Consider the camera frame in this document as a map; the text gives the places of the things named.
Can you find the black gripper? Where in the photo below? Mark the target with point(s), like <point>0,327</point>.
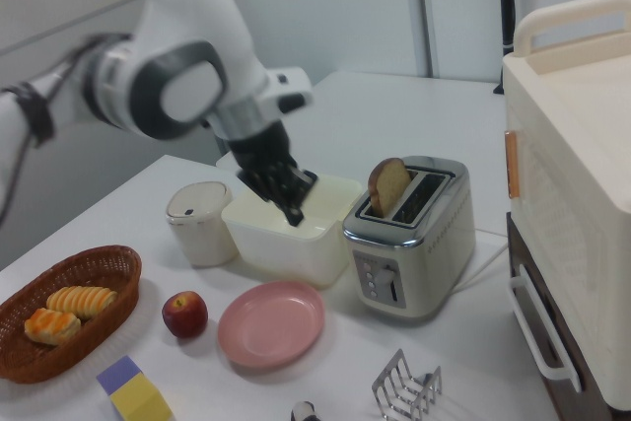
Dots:
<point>260,147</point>

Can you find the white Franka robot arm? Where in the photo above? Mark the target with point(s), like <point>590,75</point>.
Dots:
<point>197,21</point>

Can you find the white toaster lever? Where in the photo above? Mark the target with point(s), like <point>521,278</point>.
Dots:
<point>387,275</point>

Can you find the cream and chrome toaster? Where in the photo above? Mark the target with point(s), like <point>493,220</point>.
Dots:
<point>419,263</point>

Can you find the white rectangular plastic bin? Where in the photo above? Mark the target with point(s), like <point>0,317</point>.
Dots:
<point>291,253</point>

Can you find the small cream lidded trash can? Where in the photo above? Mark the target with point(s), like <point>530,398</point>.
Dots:
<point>199,233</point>

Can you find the brown bread slice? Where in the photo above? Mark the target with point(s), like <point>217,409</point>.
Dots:
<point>389,187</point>

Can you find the pink plate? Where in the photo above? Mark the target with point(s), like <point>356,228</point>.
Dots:
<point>271,325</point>

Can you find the red apple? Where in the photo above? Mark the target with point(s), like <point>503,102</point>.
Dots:
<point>185,315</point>

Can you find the brown wicker basket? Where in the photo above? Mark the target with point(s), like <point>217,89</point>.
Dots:
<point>106,273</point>

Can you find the black and white figurine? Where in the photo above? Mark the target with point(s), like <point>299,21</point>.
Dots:
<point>304,411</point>

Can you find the metal toast rack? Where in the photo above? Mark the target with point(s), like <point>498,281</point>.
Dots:
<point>406,391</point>

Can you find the ridged yellow bread roll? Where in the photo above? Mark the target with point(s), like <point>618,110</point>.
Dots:
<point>81,299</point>

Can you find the purple block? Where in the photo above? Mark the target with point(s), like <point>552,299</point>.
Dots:
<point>118,372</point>

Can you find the yellow block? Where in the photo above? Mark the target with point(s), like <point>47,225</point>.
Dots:
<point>140,399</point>

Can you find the square glazed pastry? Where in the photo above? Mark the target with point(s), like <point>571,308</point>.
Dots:
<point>51,326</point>

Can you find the cream microwave oven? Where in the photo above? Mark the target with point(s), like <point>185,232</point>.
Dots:
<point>577,169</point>

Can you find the black stand pole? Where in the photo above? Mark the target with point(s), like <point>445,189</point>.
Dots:
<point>505,7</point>

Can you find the dark brown oven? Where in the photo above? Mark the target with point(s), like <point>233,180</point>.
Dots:
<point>581,391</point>

